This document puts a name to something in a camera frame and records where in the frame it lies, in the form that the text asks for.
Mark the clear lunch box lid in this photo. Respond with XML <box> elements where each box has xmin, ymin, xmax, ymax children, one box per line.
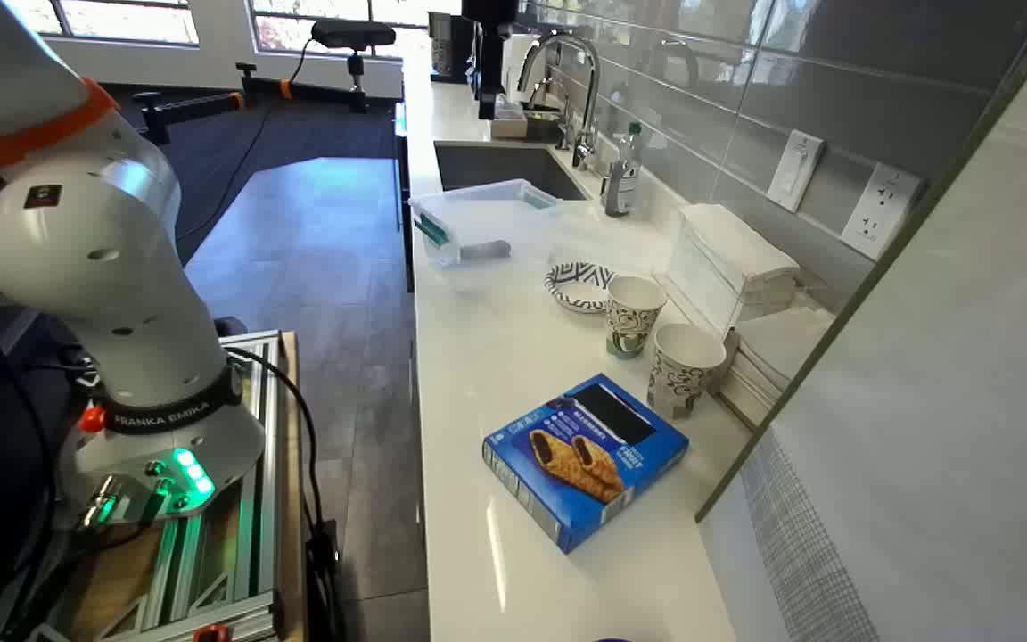
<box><xmin>454</xmin><ymin>175</ymin><xmax>569</xmax><ymax>226</ymax></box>

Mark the blue snack bar box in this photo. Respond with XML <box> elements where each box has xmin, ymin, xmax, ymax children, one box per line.
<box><xmin>478</xmin><ymin>371</ymin><xmax>691</xmax><ymax>555</ymax></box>

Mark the blue white patterned bowl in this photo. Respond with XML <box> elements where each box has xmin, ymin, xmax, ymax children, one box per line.
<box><xmin>545</xmin><ymin>256</ymin><xmax>618</xmax><ymax>318</ymax></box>

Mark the patterned paper cup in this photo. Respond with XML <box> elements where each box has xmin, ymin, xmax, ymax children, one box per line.
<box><xmin>603</xmin><ymin>274</ymin><xmax>670</xmax><ymax>363</ymax></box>
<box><xmin>646</xmin><ymin>321</ymin><xmax>734</xmax><ymax>421</ymax></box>

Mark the dark kitchen sink basin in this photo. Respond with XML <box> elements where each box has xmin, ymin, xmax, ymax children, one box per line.
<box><xmin>433</xmin><ymin>138</ymin><xmax>590</xmax><ymax>202</ymax></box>

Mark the clear pump sanitizer bottle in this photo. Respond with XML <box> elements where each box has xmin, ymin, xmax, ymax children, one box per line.
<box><xmin>598</xmin><ymin>154</ymin><xmax>639</xmax><ymax>223</ymax></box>

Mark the green cap dish soap bottle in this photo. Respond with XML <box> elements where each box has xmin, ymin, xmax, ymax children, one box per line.
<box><xmin>618</xmin><ymin>118</ymin><xmax>648</xmax><ymax>186</ymax></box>

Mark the white napkin dispenser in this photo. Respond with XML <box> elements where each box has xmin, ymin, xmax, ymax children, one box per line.
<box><xmin>664</xmin><ymin>199</ymin><xmax>807</xmax><ymax>340</ymax></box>

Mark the black coffee machine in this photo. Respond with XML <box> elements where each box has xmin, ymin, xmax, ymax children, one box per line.
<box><xmin>426</xmin><ymin>12</ymin><xmax>481</xmax><ymax>85</ymax></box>

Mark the black orange tripod bar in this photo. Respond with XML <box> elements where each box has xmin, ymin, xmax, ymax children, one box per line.
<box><xmin>117</xmin><ymin>56</ymin><xmax>302</xmax><ymax>145</ymax></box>

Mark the black stand power cable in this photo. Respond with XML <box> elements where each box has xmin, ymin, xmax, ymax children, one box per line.
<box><xmin>224</xmin><ymin>344</ymin><xmax>346</xmax><ymax>642</ymax></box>

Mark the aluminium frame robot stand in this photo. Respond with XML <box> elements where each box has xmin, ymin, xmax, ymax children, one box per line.
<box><xmin>10</xmin><ymin>327</ymin><xmax>311</xmax><ymax>642</ymax></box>

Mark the white wall outlet plate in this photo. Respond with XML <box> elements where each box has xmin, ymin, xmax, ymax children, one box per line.
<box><xmin>838</xmin><ymin>160</ymin><xmax>926</xmax><ymax>264</ymax></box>
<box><xmin>762</xmin><ymin>124</ymin><xmax>826</xmax><ymax>215</ymax></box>

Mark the black camera on tripod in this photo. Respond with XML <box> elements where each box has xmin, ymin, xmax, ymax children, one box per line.
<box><xmin>307</xmin><ymin>16</ymin><xmax>400</xmax><ymax>118</ymax></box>

